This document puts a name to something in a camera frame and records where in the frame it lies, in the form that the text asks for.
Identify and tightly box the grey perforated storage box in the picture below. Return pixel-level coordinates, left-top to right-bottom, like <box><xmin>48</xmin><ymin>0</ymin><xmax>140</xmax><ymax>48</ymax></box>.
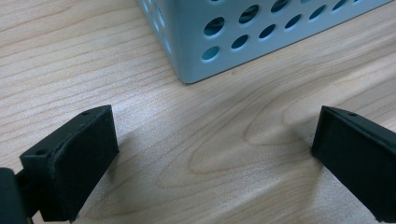
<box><xmin>136</xmin><ymin>0</ymin><xmax>394</xmax><ymax>85</ymax></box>

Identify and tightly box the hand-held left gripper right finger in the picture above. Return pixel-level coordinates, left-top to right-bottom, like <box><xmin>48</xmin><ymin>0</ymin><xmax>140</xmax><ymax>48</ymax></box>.
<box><xmin>310</xmin><ymin>105</ymin><xmax>396</xmax><ymax>224</ymax></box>

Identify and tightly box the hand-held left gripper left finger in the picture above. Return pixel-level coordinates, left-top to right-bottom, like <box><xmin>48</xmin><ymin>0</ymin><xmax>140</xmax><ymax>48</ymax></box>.
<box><xmin>19</xmin><ymin>105</ymin><xmax>120</xmax><ymax>224</ymax></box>

